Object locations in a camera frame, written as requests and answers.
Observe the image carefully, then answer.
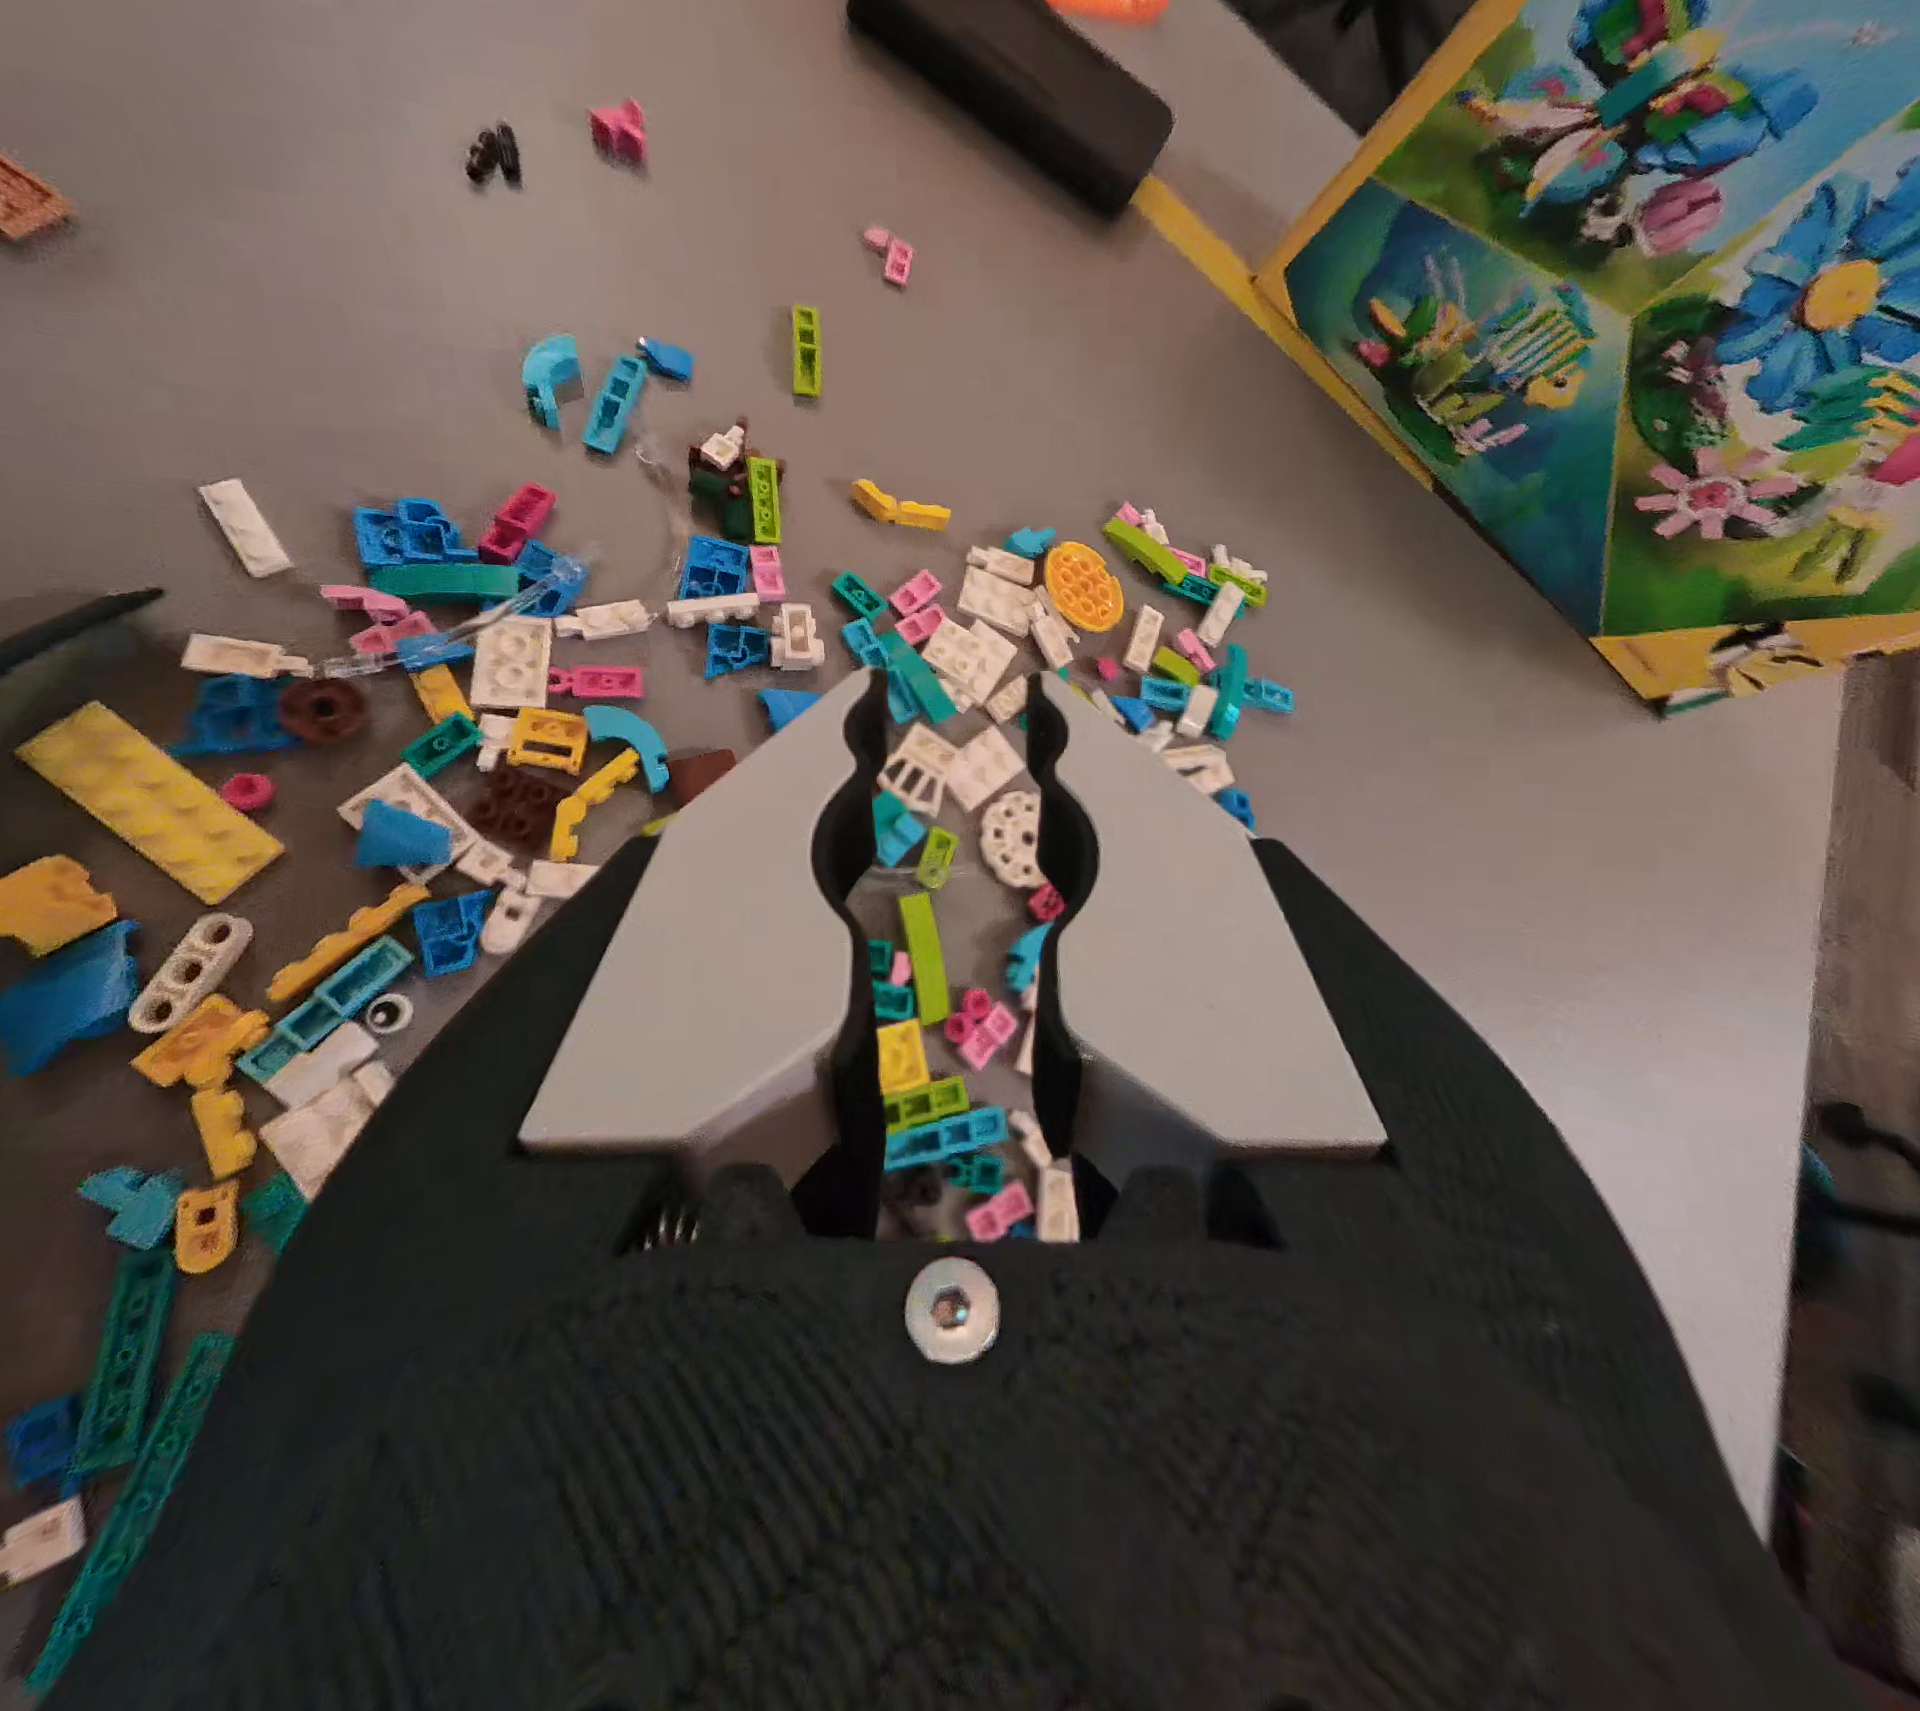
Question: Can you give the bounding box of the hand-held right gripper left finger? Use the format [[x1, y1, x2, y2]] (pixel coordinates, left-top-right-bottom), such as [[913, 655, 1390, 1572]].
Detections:
[[521, 671, 890, 1239]]

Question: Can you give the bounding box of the brown plate brick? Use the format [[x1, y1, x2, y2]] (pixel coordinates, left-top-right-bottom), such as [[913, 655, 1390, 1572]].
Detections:
[[0, 151, 74, 243]]

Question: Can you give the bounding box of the grey desk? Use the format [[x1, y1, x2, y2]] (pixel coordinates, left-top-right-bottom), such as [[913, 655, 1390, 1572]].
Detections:
[[0, 0, 1849, 1711]]

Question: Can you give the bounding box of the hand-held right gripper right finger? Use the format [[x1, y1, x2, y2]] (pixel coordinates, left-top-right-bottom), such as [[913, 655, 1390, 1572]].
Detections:
[[1032, 675, 1386, 1239]]

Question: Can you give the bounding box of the teal long brick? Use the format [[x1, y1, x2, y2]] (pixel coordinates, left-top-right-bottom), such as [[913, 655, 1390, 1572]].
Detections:
[[582, 353, 651, 457]]

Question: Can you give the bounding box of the colourful toy box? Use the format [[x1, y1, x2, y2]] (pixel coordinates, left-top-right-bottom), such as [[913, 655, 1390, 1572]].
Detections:
[[1256, 0, 1920, 711]]

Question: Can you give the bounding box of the yellow tape strip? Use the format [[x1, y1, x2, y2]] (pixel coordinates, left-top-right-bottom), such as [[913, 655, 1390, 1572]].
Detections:
[[1133, 173, 1279, 355]]

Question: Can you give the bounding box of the white plate brick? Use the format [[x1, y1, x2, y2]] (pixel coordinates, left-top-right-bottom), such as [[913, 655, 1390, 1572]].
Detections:
[[198, 477, 295, 579]]

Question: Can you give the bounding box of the pile of colourful bricks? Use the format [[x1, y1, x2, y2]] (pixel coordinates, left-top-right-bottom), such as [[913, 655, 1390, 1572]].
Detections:
[[0, 331, 1301, 1711]]

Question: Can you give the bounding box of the black power bank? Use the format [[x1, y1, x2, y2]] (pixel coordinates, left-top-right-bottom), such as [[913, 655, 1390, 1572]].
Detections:
[[847, 0, 1177, 221]]

